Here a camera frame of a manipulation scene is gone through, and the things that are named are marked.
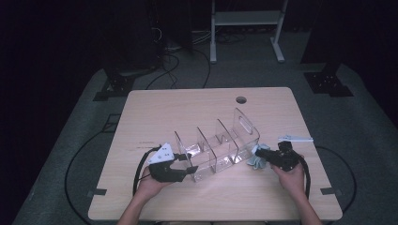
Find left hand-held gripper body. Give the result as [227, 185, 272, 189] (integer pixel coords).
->
[147, 142, 190, 184]

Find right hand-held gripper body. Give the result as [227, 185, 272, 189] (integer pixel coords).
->
[266, 134, 314, 173]

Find light blue cleaning cloth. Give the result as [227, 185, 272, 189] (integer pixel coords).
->
[247, 143, 271, 171]

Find clear acrylic divider organizer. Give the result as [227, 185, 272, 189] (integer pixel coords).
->
[173, 107, 261, 184]

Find person's left hand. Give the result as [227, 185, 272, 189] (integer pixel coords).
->
[135, 167, 173, 202]

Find person's right hand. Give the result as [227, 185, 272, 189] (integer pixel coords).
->
[270, 162, 307, 200]

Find black stand base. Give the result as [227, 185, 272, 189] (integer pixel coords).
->
[303, 60, 355, 98]
[92, 68, 137, 102]

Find left hand-held gripper black cable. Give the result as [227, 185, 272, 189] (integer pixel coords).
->
[132, 144, 162, 197]

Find hand-held gripper black cable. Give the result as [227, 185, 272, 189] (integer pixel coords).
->
[298, 154, 312, 200]
[132, 144, 162, 197]

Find right hand-held gripper black cable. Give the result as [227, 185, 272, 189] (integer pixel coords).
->
[298, 154, 312, 200]

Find long black floor cable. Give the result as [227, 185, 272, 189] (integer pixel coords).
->
[64, 125, 121, 225]
[314, 144, 358, 214]

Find tangled black floor cables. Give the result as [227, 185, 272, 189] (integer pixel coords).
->
[145, 26, 211, 91]

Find white metal stand frame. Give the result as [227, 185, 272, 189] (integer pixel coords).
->
[209, 0, 289, 65]

